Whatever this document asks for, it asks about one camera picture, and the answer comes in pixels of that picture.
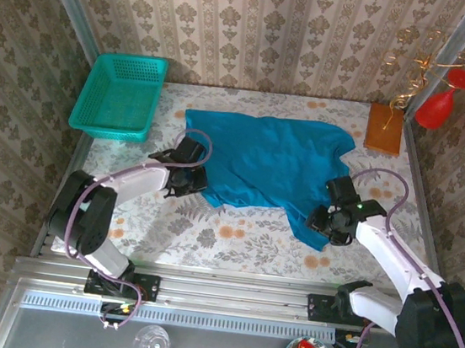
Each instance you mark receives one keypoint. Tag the clear drinking glass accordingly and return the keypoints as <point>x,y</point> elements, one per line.
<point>152,344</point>

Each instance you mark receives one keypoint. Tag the blue t-shirt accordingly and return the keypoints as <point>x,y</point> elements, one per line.
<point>268,161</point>

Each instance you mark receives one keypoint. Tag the floral table mat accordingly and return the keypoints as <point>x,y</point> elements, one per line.
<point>248,252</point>

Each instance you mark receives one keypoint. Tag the brown wooden block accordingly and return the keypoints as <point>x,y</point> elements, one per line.
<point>383,135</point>

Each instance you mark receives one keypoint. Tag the aluminium table side rail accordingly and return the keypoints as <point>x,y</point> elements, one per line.
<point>419,167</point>
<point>74,156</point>

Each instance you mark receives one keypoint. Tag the red plastic wine glass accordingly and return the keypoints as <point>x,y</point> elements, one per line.
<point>433,109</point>

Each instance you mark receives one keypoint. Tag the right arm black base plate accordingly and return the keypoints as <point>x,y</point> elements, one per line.
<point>315,307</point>

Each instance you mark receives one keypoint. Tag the aluminium frame rail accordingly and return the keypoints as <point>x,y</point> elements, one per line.
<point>235,293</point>

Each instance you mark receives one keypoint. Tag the black connector box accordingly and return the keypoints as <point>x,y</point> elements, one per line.
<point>112,310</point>
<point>341,344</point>

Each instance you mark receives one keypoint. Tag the teal plastic basket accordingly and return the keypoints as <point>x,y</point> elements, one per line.
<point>119,92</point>

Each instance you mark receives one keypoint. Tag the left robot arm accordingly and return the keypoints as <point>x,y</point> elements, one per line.
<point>138,181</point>

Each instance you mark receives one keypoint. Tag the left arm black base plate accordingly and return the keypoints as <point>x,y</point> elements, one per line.
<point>150,287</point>

